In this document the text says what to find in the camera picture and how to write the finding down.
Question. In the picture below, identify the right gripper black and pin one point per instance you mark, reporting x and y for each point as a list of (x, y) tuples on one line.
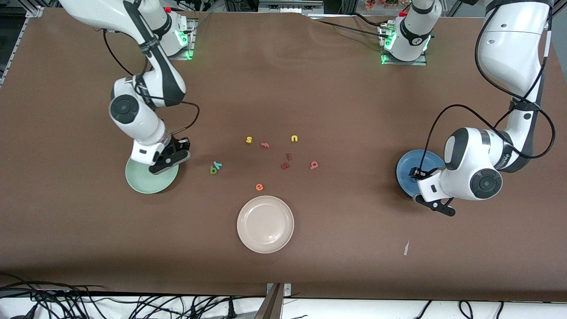
[(175, 145)]

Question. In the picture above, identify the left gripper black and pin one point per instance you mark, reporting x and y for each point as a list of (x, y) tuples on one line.
[(424, 173)]

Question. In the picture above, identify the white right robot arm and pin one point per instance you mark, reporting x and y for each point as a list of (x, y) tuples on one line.
[(102, 13)]

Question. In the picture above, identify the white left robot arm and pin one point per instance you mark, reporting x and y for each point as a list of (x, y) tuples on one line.
[(509, 44)]

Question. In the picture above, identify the blue plate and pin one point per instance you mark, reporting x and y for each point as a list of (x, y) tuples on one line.
[(405, 170)]

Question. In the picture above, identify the green plate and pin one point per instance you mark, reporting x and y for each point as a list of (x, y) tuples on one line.
[(146, 181)]

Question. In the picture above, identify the beige plate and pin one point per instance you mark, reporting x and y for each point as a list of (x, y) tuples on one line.
[(265, 224)]

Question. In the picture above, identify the brown table cover sheet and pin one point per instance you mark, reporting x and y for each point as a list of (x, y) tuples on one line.
[(288, 88)]

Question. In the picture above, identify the orange artificial flowers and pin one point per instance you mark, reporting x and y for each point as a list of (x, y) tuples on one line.
[(381, 3)]

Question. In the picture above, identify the silver equipment box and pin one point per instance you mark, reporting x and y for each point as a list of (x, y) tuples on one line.
[(290, 5)]

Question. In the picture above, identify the grey slanted bar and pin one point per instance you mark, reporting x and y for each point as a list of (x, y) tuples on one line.
[(271, 308)]

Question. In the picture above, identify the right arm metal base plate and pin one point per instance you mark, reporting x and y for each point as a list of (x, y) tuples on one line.
[(190, 44)]

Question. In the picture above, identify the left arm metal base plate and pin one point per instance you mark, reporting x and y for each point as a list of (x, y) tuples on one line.
[(405, 63)]

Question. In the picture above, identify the metal corner bracket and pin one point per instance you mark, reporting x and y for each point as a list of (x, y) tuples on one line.
[(287, 290)]

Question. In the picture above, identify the aluminium frame rail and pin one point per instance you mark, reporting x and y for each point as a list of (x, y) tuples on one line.
[(33, 12)]

